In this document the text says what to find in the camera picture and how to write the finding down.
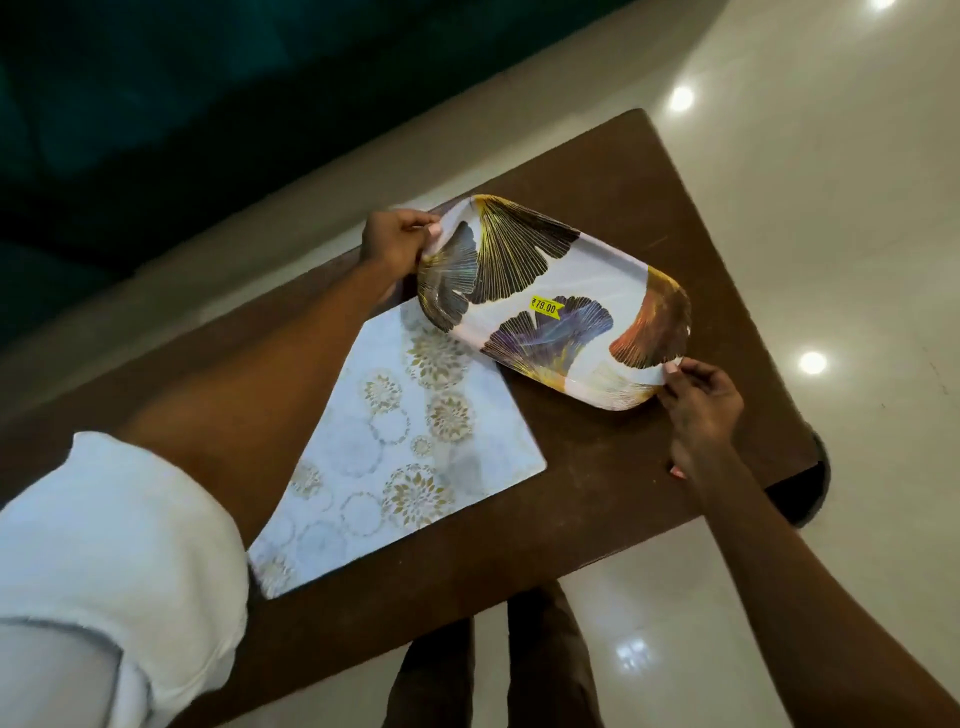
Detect person's left hand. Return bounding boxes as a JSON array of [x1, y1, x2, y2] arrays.
[[360, 208, 444, 283]]

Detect person's right hand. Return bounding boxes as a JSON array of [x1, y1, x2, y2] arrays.
[[657, 357, 746, 481]]

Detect white tray with leaf print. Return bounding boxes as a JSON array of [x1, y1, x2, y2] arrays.
[[416, 194, 693, 412]]

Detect person's right forearm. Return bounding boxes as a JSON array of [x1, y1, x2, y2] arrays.
[[686, 450, 960, 728]]

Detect person's left forearm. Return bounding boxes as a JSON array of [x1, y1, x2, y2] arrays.
[[116, 258, 406, 549]]

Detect black round object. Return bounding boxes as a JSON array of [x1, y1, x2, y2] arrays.
[[763, 429, 832, 528]]

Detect white placemat with gold flowers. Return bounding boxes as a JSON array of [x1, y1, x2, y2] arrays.
[[247, 296, 548, 600]]

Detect dark teal sofa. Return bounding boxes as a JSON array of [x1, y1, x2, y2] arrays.
[[0, 0, 639, 354]]

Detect person's right leg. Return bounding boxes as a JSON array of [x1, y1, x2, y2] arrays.
[[507, 581, 606, 728]]

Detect person's leg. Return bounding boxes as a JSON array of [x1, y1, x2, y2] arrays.
[[507, 581, 606, 728], [381, 616, 477, 728]]

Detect person's left leg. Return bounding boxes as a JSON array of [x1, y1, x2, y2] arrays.
[[381, 616, 477, 728]]

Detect white rolled shirt sleeve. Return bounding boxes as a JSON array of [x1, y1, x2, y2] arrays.
[[0, 431, 250, 728]]

